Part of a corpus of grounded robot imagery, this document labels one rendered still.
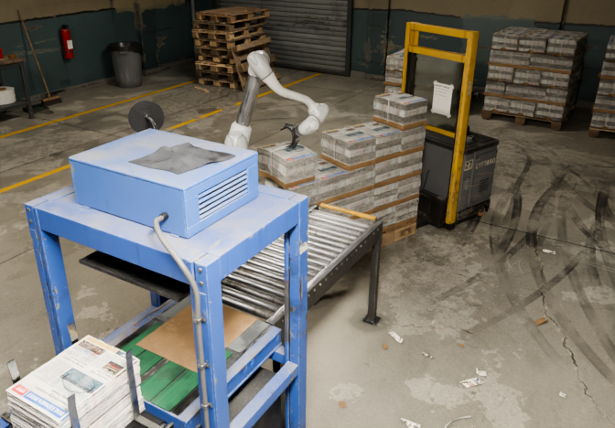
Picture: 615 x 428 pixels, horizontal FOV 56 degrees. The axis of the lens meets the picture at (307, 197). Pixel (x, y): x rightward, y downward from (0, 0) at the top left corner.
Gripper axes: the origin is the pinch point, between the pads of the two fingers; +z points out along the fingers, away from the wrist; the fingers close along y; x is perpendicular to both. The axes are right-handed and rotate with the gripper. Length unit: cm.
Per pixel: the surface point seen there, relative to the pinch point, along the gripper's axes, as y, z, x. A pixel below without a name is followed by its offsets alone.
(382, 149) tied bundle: 28, -10, 82
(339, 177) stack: 41, -3, 36
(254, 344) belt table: 105, -120, -128
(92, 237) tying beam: 36, -142, -190
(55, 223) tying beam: 26, -124, -198
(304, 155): 17.9, -13.7, 2.7
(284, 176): 28.9, -6.8, -15.1
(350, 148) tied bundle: 21, -13, 47
